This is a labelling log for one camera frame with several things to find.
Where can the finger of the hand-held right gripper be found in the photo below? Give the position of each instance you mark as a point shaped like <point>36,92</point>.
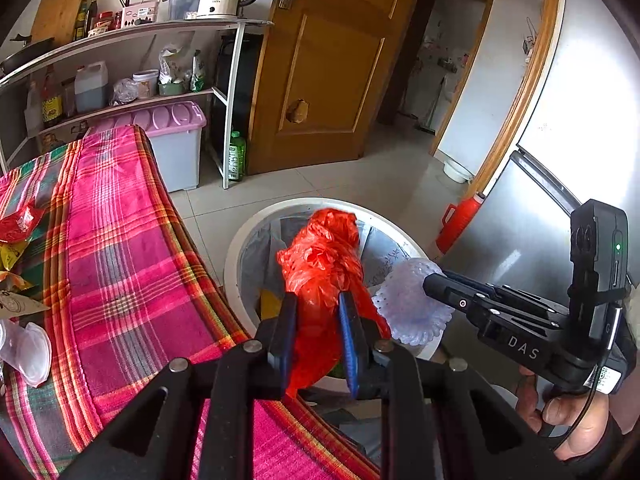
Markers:
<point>470,281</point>
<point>452,297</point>

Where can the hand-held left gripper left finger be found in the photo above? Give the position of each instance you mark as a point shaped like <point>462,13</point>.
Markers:
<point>287,340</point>

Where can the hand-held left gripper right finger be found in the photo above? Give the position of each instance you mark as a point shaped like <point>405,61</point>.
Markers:
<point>350,345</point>

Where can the white paper doily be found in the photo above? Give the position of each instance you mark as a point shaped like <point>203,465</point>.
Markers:
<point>410,305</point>

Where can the red plastic bag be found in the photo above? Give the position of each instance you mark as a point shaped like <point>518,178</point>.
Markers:
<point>320,265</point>

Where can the white round bin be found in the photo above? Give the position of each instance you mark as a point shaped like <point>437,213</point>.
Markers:
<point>235,270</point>

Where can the yellow red snack packet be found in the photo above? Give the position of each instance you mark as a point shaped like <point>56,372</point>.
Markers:
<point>10,257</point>

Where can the person's right hand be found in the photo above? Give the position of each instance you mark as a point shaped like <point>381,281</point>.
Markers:
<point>570,420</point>

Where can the red thermos flask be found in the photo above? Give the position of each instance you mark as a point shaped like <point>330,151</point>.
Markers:
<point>460,220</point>

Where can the white paper sheet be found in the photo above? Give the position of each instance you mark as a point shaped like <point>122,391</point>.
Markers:
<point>387,260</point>

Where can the white basin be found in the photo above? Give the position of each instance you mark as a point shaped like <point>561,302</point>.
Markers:
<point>457,171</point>

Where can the pink plaid tablecloth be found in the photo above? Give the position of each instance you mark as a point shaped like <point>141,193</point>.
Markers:
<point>125,260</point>

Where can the green plastic bottle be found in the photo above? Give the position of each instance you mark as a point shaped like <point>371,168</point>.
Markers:
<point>236,157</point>

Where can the silver refrigerator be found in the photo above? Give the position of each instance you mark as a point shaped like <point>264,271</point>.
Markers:
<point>575,110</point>

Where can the pink lid storage box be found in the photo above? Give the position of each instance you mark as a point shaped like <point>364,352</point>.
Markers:
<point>175,160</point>

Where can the wooden door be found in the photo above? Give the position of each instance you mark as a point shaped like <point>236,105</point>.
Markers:
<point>330,75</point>

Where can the black appliance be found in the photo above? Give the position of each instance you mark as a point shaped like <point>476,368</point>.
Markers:
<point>240,95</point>

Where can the clear plastic cup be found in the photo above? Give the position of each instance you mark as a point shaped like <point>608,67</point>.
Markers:
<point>32,355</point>

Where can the beige paper scrap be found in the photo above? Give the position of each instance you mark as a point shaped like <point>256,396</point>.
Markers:
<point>17,305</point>

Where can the orange snack wrapper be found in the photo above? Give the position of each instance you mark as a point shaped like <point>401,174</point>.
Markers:
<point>15,281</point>

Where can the green white food bag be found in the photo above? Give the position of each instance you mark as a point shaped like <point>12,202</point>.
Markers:
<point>198,72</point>

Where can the white plastic tub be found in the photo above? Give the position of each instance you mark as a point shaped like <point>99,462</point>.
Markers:
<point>145,85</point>

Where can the crumpled clear plastic bag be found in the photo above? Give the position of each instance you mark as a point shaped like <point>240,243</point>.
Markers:
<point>123,92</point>

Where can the white plastic food bag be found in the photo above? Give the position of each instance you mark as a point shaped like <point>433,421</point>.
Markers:
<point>172,62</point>

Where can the plastic jug of dark liquid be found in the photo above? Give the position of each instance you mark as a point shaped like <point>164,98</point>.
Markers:
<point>91,90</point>

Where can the brown jar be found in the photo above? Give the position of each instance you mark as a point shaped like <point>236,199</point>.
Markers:
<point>69,100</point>

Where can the yellow label sauce bottle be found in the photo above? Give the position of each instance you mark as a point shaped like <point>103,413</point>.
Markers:
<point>51,102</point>

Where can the white metal shelf rack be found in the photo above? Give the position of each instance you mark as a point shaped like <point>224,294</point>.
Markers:
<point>150,28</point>

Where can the clear liquid bottle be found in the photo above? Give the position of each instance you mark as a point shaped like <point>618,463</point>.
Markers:
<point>33,112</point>

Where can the clear plastic container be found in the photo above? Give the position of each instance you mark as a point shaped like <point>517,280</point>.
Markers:
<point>182,2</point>

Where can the pink utensil holder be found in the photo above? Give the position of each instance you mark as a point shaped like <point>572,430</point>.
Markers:
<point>140,15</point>

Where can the red lid jar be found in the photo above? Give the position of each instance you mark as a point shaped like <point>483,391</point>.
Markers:
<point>105,21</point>

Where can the dark glass bottle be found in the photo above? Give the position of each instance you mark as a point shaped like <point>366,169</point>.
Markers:
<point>92,15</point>
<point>80,22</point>

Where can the black frying pan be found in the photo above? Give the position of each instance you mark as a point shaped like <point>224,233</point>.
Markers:
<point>20,57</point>

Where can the wooden cutting board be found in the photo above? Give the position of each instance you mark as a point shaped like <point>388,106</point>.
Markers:
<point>60,10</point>

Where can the light wooden door frame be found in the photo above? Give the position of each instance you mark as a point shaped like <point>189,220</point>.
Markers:
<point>542,35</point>

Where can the dark wooden doorway frame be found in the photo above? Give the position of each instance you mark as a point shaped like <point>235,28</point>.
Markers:
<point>415,20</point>

